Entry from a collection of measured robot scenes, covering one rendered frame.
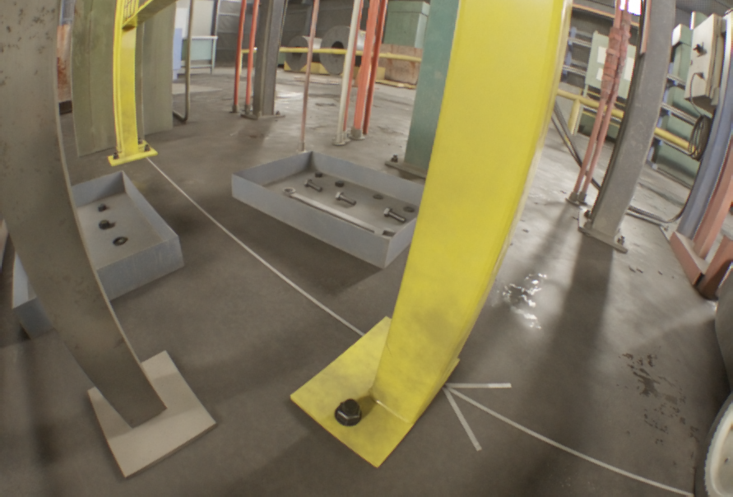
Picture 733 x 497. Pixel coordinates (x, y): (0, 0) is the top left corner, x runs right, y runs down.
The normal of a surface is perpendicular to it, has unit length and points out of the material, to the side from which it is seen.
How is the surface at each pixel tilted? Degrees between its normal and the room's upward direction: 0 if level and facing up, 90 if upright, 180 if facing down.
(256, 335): 0
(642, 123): 90
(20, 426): 0
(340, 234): 90
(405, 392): 90
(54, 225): 90
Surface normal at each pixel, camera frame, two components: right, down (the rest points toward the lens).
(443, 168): -0.61, 0.30
